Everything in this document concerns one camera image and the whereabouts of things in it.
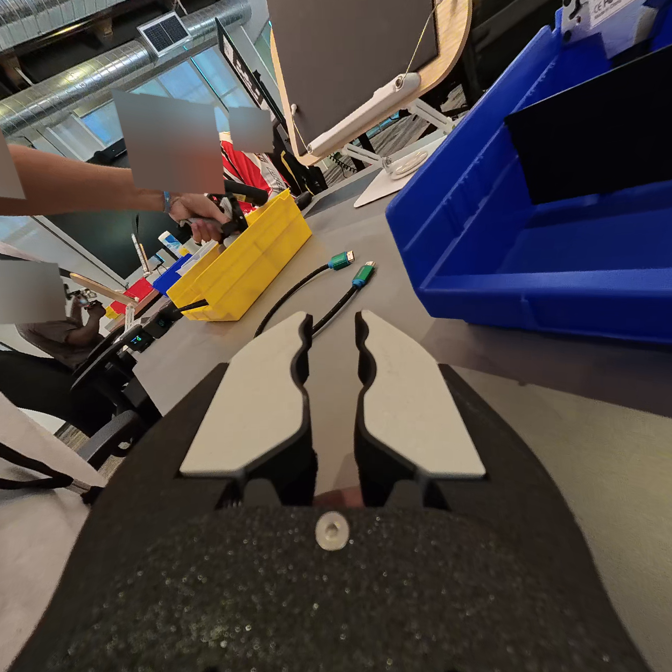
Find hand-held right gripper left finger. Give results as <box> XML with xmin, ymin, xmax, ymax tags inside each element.
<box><xmin>180</xmin><ymin>311</ymin><xmax>318</xmax><ymax>507</ymax></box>

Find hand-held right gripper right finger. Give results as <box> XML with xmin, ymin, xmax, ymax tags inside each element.
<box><xmin>354</xmin><ymin>310</ymin><xmax>486</xmax><ymax>506</ymax></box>

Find yellow plastic bin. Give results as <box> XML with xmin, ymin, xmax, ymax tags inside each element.
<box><xmin>167</xmin><ymin>189</ymin><xmax>313</xmax><ymax>322</ymax></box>

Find black braided cable green plugs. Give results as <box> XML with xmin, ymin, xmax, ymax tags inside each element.
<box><xmin>253</xmin><ymin>250</ymin><xmax>377</xmax><ymax>339</ymax></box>

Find large blue plastic bin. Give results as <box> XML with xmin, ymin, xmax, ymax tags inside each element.
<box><xmin>386</xmin><ymin>23</ymin><xmax>672</xmax><ymax>344</ymax></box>

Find person's left forearm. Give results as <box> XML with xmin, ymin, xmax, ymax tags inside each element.
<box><xmin>0</xmin><ymin>144</ymin><xmax>174</xmax><ymax>217</ymax></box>

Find desk control panel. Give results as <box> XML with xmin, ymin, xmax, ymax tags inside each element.
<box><xmin>123</xmin><ymin>315</ymin><xmax>174</xmax><ymax>352</ymax></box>

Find grey desk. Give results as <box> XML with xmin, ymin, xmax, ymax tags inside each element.
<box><xmin>131</xmin><ymin>134</ymin><xmax>672</xmax><ymax>672</ymax></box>

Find person's left hand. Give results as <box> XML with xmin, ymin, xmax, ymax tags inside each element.
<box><xmin>169</xmin><ymin>193</ymin><xmax>232</xmax><ymax>245</ymax></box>

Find red white jersey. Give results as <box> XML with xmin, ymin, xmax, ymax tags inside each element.
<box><xmin>219</xmin><ymin>131</ymin><xmax>289</xmax><ymax>197</ymax></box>

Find small blue bin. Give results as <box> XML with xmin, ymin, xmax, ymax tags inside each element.
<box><xmin>152</xmin><ymin>252</ymin><xmax>195</xmax><ymax>297</ymax></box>

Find black hanging sign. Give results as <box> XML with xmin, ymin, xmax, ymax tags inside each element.
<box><xmin>215</xmin><ymin>17</ymin><xmax>287</xmax><ymax>137</ymax></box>

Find small red bin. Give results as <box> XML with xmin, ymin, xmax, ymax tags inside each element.
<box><xmin>123</xmin><ymin>277</ymin><xmax>155</xmax><ymax>310</ymax></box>

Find black office chair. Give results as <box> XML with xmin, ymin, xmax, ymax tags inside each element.
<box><xmin>0</xmin><ymin>325</ymin><xmax>163</xmax><ymax>468</ymax></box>

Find black board wooden rim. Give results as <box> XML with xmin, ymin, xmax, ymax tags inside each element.
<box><xmin>267</xmin><ymin>0</ymin><xmax>473</xmax><ymax>166</ymax></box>

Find small solar panel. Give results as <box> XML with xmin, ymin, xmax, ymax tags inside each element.
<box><xmin>138</xmin><ymin>12</ymin><xmax>192</xmax><ymax>57</ymax></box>

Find person's white shirt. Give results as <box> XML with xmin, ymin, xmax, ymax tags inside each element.
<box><xmin>0</xmin><ymin>394</ymin><xmax>106</xmax><ymax>670</ymax></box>

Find black bin divider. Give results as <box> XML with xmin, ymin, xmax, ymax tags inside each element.
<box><xmin>504</xmin><ymin>50</ymin><xmax>672</xmax><ymax>205</ymax></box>

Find white power adapter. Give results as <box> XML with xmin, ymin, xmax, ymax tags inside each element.
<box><xmin>559</xmin><ymin>0</ymin><xmax>659</xmax><ymax>58</ymax></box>

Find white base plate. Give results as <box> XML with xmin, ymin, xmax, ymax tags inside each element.
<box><xmin>353</xmin><ymin>149</ymin><xmax>436</xmax><ymax>209</ymax></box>

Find silver ventilation duct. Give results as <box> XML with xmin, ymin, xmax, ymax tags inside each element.
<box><xmin>0</xmin><ymin>0</ymin><xmax>253</xmax><ymax>53</ymax></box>
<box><xmin>0</xmin><ymin>39</ymin><xmax>221</xmax><ymax>137</ymax></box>

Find black strap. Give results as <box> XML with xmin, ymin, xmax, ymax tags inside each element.
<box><xmin>0</xmin><ymin>443</ymin><xmax>103</xmax><ymax>505</ymax></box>

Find thin steel wire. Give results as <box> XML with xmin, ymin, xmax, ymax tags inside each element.
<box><xmin>401</xmin><ymin>2</ymin><xmax>439</xmax><ymax>85</ymax></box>

